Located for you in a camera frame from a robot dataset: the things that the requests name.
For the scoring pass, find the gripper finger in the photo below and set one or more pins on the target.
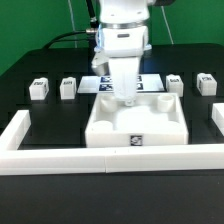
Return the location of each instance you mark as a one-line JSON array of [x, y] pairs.
[[129, 101]]

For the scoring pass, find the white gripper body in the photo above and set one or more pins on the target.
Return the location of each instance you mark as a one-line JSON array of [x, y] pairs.
[[119, 53]]

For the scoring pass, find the white square tabletop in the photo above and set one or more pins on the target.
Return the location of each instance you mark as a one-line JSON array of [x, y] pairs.
[[154, 119]]

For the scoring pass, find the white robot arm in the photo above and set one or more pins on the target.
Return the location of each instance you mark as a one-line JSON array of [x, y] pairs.
[[126, 14]]

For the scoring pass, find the white marker plate with tags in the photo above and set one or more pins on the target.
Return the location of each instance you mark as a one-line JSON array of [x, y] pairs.
[[145, 83]]

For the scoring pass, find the white U-shaped obstacle fence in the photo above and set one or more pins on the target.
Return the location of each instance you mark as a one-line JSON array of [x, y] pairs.
[[14, 161]]

